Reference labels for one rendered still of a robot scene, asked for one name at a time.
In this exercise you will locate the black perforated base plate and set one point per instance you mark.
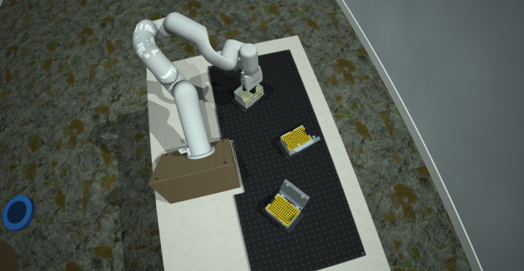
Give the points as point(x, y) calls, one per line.
point(327, 234)

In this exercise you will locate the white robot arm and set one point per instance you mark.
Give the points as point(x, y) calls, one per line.
point(185, 93)

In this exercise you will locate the black holder plate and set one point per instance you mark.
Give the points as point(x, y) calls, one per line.
point(286, 154)
point(291, 227)
point(243, 108)

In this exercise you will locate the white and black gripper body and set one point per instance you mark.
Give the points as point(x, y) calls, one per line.
point(250, 81)

